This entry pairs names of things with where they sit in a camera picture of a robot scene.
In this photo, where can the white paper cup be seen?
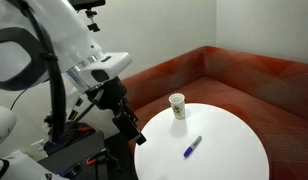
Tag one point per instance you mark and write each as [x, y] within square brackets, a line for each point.
[178, 106]

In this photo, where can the orange red corner sofa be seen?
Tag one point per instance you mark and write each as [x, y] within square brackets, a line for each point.
[247, 86]

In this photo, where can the black camera on mount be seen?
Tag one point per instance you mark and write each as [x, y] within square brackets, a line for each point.
[89, 4]

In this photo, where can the blue marker pen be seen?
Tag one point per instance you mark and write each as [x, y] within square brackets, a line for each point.
[193, 146]

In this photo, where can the black bag with red trim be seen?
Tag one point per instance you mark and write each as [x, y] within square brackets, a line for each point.
[77, 156]

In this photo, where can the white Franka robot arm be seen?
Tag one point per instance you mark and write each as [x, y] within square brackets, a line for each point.
[65, 30]

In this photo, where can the black backpack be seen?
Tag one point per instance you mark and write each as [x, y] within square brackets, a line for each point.
[72, 131]

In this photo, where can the white wall outlet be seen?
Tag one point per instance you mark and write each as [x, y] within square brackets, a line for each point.
[37, 145]

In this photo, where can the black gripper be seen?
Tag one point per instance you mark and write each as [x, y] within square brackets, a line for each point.
[109, 95]

